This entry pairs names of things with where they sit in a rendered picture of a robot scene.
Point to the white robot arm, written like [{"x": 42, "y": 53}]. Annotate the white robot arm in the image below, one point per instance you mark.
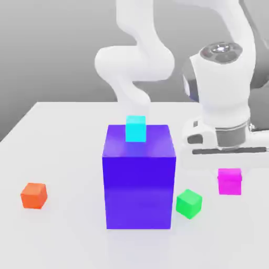
[{"x": 222, "y": 88}]

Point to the small cyan cube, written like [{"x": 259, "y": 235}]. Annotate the small cyan cube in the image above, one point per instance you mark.
[{"x": 135, "y": 128}]

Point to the small orange cube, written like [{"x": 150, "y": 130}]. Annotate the small orange cube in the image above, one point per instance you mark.
[{"x": 33, "y": 195}]

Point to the small magenta cube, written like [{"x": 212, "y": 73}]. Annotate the small magenta cube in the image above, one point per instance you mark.
[{"x": 229, "y": 181}]

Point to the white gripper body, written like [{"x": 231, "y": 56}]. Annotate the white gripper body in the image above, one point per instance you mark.
[{"x": 227, "y": 157}]

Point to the large purple box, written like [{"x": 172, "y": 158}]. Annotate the large purple box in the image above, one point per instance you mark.
[{"x": 138, "y": 185}]

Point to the small green cube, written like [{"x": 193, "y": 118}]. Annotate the small green cube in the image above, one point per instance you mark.
[{"x": 188, "y": 203}]

